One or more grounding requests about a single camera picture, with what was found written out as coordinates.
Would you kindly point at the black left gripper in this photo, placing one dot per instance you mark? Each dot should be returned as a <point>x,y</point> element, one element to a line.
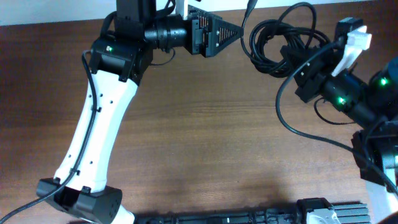
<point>197,36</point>

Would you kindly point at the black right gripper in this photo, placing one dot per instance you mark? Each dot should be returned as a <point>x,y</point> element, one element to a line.
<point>309,78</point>

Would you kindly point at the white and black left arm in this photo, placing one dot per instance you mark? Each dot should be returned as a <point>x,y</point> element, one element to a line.
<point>119,57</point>

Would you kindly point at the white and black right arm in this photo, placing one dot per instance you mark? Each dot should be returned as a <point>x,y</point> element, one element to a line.
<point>373,106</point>

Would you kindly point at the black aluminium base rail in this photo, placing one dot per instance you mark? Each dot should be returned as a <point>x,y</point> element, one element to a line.
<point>305,211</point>

